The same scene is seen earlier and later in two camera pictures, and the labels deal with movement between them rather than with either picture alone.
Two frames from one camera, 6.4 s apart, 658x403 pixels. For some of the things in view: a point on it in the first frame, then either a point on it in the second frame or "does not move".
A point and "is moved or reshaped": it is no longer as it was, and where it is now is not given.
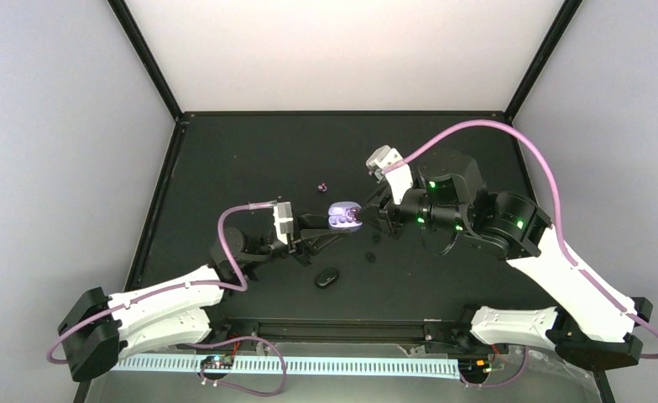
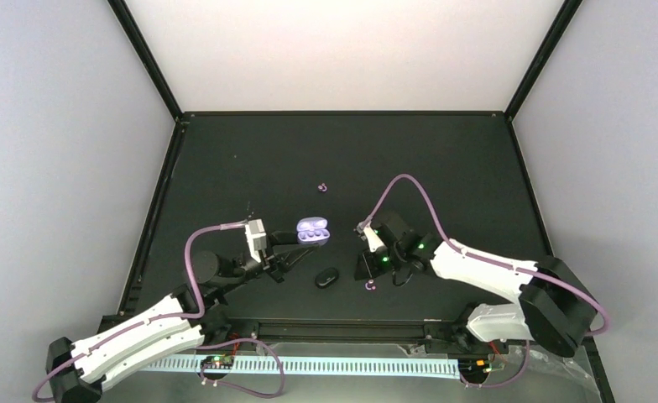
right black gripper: x=392 y=223 to x=368 y=269
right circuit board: x=474 y=367 does not move
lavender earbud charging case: x=337 y=217 is moved or reshaped
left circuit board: x=218 y=362 does not move
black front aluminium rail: x=405 y=332 does not move
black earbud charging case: x=326 y=277 does not move
